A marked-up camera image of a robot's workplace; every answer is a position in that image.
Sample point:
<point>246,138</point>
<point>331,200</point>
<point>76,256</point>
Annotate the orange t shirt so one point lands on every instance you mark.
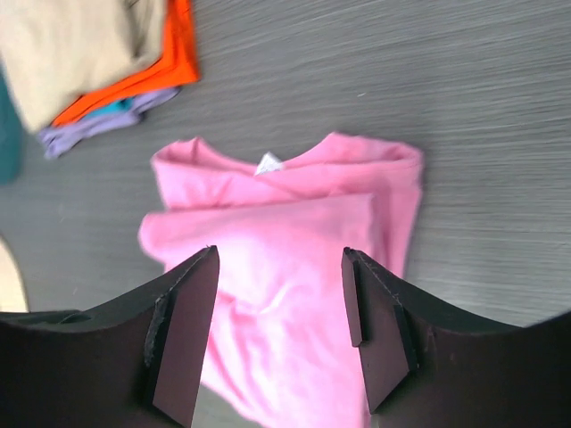
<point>178,65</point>

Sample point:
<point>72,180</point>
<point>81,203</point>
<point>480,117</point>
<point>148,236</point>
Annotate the teal plastic bin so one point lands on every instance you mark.
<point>10,137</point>

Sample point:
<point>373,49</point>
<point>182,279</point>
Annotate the beige crumpled cloth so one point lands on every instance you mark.
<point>13,296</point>

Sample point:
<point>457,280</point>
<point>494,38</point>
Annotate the beige t shirt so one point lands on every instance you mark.
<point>53,52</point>

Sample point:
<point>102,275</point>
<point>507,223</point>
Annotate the teal t shirt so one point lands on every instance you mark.
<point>113,108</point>

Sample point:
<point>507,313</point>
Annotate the pink t shirt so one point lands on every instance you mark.
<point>279,349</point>

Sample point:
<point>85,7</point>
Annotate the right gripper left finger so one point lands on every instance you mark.
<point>133,361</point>

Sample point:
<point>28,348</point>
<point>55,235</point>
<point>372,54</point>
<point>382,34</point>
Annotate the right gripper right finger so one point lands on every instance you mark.
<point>428,363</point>

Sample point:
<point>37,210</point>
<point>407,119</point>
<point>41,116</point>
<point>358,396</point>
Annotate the lavender t shirt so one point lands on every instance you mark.
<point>57,140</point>

